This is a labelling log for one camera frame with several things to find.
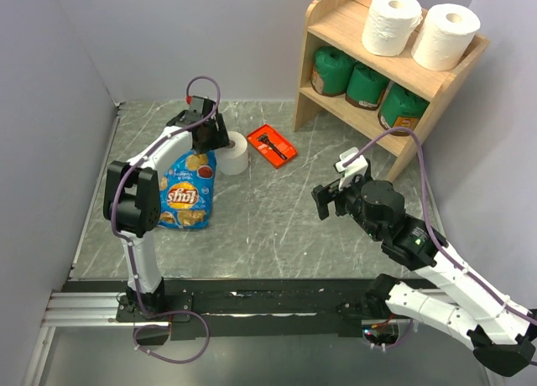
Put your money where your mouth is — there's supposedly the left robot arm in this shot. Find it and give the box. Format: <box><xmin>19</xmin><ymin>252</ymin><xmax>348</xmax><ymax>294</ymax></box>
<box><xmin>103</xmin><ymin>96</ymin><xmax>229</xmax><ymax>321</ymax></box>

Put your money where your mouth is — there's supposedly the green roll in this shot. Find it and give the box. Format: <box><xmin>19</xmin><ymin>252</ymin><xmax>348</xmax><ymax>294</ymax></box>
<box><xmin>310</xmin><ymin>46</ymin><xmax>357</xmax><ymax>97</ymax></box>
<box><xmin>378</xmin><ymin>83</ymin><xmax>430</xmax><ymax>130</ymax></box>
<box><xmin>345</xmin><ymin>62</ymin><xmax>390</xmax><ymax>111</ymax></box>

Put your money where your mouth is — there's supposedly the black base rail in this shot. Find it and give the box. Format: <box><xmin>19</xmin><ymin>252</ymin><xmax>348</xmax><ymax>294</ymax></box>
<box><xmin>115</xmin><ymin>278</ymin><xmax>416</xmax><ymax>342</ymax></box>

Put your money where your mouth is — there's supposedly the aluminium frame rail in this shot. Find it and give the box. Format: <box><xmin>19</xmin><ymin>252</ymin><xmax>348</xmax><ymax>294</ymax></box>
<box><xmin>39</xmin><ymin>289</ymin><xmax>125</xmax><ymax>328</ymax></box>

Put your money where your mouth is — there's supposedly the black razor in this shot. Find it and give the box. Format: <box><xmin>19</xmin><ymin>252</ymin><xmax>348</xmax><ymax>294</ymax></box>
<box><xmin>258</xmin><ymin>133</ymin><xmax>288</xmax><ymax>160</ymax></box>

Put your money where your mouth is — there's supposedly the white paper roll front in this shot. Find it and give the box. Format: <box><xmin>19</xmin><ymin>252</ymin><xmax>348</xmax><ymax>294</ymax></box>
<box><xmin>362</xmin><ymin>0</ymin><xmax>422</xmax><ymax>57</ymax></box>

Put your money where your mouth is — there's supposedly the white paper roll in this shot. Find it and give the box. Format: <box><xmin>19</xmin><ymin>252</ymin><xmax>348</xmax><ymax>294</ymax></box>
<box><xmin>362</xmin><ymin>0</ymin><xmax>422</xmax><ymax>57</ymax></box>
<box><xmin>215</xmin><ymin>131</ymin><xmax>248</xmax><ymax>175</ymax></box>
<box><xmin>411</xmin><ymin>3</ymin><xmax>481</xmax><ymax>71</ymax></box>

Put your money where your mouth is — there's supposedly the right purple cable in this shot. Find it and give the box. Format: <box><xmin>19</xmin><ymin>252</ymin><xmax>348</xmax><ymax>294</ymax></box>
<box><xmin>343</xmin><ymin>126</ymin><xmax>537</xmax><ymax>366</ymax></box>

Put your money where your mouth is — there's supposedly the orange razor box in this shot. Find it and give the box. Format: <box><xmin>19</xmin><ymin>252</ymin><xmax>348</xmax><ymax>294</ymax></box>
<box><xmin>247</xmin><ymin>124</ymin><xmax>298</xmax><ymax>169</ymax></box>

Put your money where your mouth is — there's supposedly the wooden two-tier shelf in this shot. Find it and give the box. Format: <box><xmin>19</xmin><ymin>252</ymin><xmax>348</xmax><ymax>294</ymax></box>
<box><xmin>292</xmin><ymin>0</ymin><xmax>491</xmax><ymax>181</ymax></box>

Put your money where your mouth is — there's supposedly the blue chips bag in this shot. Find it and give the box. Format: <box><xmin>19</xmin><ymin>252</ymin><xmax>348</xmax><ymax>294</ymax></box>
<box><xmin>158</xmin><ymin>151</ymin><xmax>216</xmax><ymax>230</ymax></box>

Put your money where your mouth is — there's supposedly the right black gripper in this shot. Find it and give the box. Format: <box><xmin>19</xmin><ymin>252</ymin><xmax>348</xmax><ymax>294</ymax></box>
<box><xmin>310</xmin><ymin>170</ymin><xmax>383</xmax><ymax>241</ymax></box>

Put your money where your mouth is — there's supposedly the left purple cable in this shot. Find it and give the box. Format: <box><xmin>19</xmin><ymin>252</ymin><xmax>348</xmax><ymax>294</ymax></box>
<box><xmin>107</xmin><ymin>75</ymin><xmax>222</xmax><ymax>364</ymax></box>

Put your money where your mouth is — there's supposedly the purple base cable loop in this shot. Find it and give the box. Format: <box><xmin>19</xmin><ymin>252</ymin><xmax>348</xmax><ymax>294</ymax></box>
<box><xmin>133</xmin><ymin>322</ymin><xmax>173</xmax><ymax>357</ymax></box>

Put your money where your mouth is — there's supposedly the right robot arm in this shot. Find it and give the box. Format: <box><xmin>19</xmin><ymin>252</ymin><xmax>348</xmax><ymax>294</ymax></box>
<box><xmin>311</xmin><ymin>175</ymin><xmax>536</xmax><ymax>377</ymax></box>

